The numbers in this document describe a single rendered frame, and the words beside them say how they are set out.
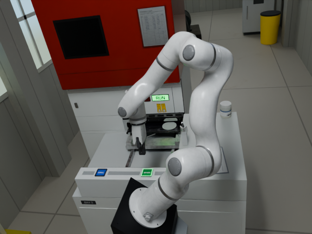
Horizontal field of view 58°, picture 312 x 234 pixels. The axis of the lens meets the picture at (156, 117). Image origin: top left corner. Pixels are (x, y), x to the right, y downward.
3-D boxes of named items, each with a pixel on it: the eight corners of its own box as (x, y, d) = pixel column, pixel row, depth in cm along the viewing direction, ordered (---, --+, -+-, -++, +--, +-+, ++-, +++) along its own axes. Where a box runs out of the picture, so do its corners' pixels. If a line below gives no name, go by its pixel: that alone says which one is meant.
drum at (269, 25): (279, 44, 543) (282, 13, 513) (259, 46, 551) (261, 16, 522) (276, 38, 572) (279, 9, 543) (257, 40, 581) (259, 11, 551)
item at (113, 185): (87, 184, 168) (80, 167, 161) (178, 185, 156) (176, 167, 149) (81, 197, 160) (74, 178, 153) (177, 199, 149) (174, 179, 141)
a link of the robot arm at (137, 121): (131, 113, 139) (132, 118, 140) (126, 119, 131) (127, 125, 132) (147, 112, 137) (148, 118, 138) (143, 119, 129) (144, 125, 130)
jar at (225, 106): (220, 113, 187) (219, 100, 182) (230, 113, 185) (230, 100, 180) (220, 119, 181) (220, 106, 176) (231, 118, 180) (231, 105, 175)
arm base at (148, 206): (161, 236, 120) (187, 217, 109) (123, 216, 116) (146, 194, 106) (168, 200, 135) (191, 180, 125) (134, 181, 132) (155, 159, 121)
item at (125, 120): (125, 129, 209) (122, 118, 204) (184, 127, 200) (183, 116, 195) (125, 130, 207) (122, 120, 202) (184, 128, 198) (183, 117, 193)
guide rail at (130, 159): (139, 134, 206) (138, 130, 204) (141, 134, 205) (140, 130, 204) (120, 184, 164) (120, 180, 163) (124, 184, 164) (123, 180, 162)
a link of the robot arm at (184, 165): (187, 197, 116) (224, 165, 103) (153, 207, 104) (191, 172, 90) (173, 172, 122) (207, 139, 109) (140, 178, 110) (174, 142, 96)
